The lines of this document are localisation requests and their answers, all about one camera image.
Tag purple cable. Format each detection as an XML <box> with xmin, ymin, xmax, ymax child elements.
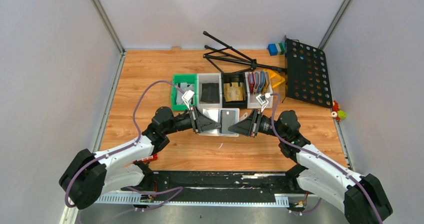
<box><xmin>64</xmin><ymin>80</ymin><xmax>188</xmax><ymax>224</ymax></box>
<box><xmin>270</xmin><ymin>93</ymin><xmax>385</xmax><ymax>224</ymax></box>

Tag yellow triangle frame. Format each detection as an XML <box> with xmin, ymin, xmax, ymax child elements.
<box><xmin>265</xmin><ymin>69</ymin><xmax>286</xmax><ymax>89</ymax></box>

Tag red green toy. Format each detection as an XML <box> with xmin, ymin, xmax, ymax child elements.
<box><xmin>331</xmin><ymin>100</ymin><xmax>347</xmax><ymax>122</ymax></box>

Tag red card holder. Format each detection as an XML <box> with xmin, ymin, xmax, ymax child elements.
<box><xmin>247</xmin><ymin>72</ymin><xmax>256</xmax><ymax>94</ymax></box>

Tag gold cards stack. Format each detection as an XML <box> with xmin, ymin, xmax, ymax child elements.
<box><xmin>223</xmin><ymin>82</ymin><xmax>245</xmax><ymax>102</ymax></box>

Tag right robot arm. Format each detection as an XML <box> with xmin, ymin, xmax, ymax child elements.
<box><xmin>229</xmin><ymin>110</ymin><xmax>393</xmax><ymax>223</ymax></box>

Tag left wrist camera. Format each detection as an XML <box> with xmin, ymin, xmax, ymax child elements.
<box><xmin>181</xmin><ymin>90</ymin><xmax>195</xmax><ymax>110</ymax></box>

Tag black music stand desk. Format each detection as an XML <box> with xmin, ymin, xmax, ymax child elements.
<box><xmin>284</xmin><ymin>38</ymin><xmax>333</xmax><ymax>108</ymax></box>

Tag white bin with card holders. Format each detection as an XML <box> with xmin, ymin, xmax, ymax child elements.
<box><xmin>244</xmin><ymin>72</ymin><xmax>274</xmax><ymax>109</ymax></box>

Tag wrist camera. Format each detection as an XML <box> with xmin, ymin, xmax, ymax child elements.
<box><xmin>256</xmin><ymin>92</ymin><xmax>273</xmax><ymax>113</ymax></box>
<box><xmin>181</xmin><ymin>90</ymin><xmax>195</xmax><ymax>110</ymax></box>

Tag green bin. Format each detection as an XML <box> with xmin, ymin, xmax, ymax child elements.
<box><xmin>171</xmin><ymin>74</ymin><xmax>198</xmax><ymax>111</ymax></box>

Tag dark grey credit card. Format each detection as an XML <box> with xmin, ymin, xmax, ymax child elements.
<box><xmin>220</xmin><ymin>109</ymin><xmax>237</xmax><ymax>135</ymax></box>

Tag black cards stack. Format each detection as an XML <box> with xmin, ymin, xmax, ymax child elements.
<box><xmin>200</xmin><ymin>83</ymin><xmax>220</xmax><ymax>104</ymax></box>

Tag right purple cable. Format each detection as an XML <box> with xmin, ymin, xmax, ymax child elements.
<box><xmin>270</xmin><ymin>93</ymin><xmax>385</xmax><ymax>224</ymax></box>

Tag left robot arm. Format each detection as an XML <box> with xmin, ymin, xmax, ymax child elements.
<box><xmin>59</xmin><ymin>106</ymin><xmax>221</xmax><ymax>209</ymax></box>

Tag white bin with black cards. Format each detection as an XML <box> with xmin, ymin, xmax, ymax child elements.
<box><xmin>196</xmin><ymin>73</ymin><xmax>222</xmax><ymax>108</ymax></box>

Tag black tripod legs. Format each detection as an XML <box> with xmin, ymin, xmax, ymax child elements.
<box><xmin>203</xmin><ymin>31</ymin><xmax>288</xmax><ymax>74</ymax></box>

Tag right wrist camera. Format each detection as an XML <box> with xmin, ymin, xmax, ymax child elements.
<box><xmin>256</xmin><ymin>92</ymin><xmax>273</xmax><ymax>113</ymax></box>

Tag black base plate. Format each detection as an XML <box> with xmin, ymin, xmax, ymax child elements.
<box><xmin>134</xmin><ymin>171</ymin><xmax>306</xmax><ymax>202</ymax></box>

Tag white slotted cable duct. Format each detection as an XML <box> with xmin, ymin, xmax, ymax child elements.
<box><xmin>95</xmin><ymin>192</ymin><xmax>290</xmax><ymax>207</ymax></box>

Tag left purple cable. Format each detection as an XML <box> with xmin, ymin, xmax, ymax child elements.
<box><xmin>64</xmin><ymin>80</ymin><xmax>188</xmax><ymax>224</ymax></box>

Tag blue green toy block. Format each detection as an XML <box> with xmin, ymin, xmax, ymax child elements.
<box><xmin>267</xmin><ymin>43</ymin><xmax>286</xmax><ymax>56</ymax></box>

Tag blue card holder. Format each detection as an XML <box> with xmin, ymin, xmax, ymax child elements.
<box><xmin>257</xmin><ymin>71</ymin><xmax>266</xmax><ymax>93</ymax></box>

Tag white cards stack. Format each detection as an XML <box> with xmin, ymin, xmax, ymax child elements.
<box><xmin>175</xmin><ymin>82</ymin><xmax>195</xmax><ymax>105</ymax></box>

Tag red toy block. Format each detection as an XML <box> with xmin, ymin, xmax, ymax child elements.
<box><xmin>133</xmin><ymin>154</ymin><xmax>158</xmax><ymax>164</ymax></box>

